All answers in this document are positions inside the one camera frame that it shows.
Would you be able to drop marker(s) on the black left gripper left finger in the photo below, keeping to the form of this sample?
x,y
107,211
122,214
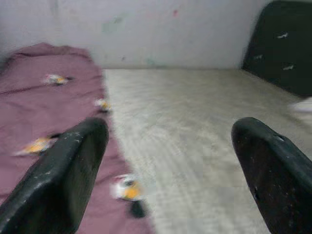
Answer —
x,y
56,185

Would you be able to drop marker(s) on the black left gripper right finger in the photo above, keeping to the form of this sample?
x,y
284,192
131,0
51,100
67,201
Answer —
x,y
280,185

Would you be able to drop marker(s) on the purple cartoon print blanket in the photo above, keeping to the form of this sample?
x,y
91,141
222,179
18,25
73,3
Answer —
x,y
48,102

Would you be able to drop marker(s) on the white quilted mattress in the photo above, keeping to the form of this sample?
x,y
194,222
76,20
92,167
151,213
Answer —
x,y
190,136

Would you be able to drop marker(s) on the black tufted headboard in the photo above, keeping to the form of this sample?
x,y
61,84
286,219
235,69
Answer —
x,y
282,48

